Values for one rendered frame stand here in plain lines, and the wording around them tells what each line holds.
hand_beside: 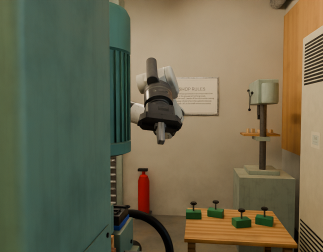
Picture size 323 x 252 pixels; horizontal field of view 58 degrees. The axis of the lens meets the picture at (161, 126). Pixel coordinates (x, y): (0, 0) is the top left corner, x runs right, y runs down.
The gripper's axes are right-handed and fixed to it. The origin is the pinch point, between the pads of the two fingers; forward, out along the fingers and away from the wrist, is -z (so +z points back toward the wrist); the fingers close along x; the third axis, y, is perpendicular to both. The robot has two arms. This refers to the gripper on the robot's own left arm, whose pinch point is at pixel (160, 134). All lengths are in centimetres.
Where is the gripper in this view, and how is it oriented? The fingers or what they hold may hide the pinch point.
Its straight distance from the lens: 80.6
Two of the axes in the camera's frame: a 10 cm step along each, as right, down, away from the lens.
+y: 2.4, -6.5, -7.2
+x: -9.7, -1.2, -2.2
